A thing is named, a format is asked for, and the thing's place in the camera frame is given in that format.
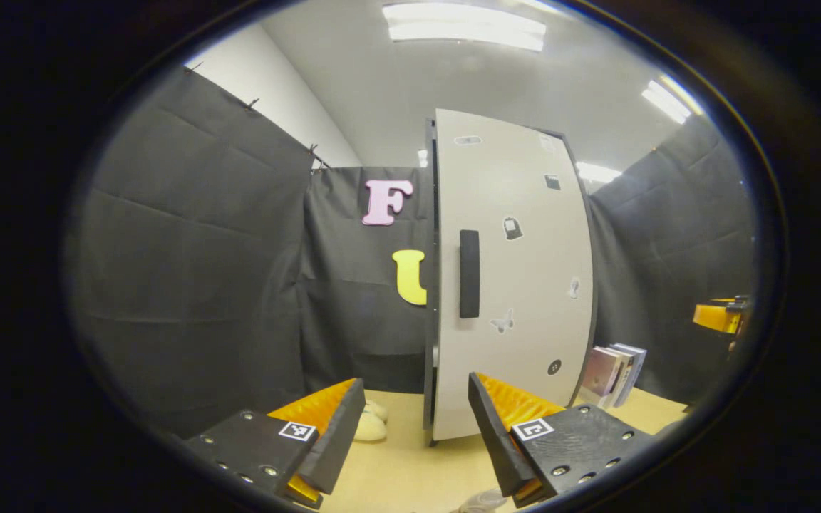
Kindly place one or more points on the clear plastic bottle red label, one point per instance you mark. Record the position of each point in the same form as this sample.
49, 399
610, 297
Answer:
485, 500

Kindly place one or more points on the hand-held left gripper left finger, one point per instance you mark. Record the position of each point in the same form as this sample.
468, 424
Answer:
339, 442

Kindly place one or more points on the pink book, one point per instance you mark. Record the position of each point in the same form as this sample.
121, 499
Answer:
601, 374

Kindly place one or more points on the black backdrop cloth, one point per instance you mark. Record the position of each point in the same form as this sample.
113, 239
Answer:
204, 249

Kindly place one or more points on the cream plush toy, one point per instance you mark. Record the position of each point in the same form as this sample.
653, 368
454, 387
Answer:
371, 427

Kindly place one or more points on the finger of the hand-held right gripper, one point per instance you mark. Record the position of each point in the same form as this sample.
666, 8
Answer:
715, 318

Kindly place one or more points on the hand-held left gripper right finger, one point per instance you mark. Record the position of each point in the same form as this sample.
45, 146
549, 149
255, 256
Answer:
496, 442

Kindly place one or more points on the white book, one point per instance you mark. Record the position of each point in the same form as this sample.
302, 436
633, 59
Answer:
624, 374

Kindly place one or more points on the dark grey cabinet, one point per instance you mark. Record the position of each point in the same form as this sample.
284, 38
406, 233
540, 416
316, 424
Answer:
430, 285

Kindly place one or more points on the light blue book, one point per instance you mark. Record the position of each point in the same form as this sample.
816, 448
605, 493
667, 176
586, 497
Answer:
637, 367

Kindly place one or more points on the large ceiling light panel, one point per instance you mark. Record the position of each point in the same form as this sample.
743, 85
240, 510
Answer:
464, 25

